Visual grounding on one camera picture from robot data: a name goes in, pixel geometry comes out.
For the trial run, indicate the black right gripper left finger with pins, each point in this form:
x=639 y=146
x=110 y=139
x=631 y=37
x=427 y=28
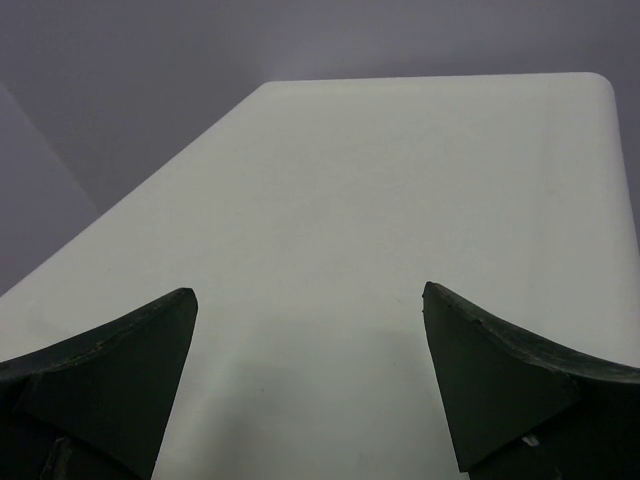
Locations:
x=96 y=405

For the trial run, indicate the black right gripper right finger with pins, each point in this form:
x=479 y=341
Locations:
x=520 y=406

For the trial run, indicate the white shoe cabinet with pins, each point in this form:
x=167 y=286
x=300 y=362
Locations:
x=309 y=219

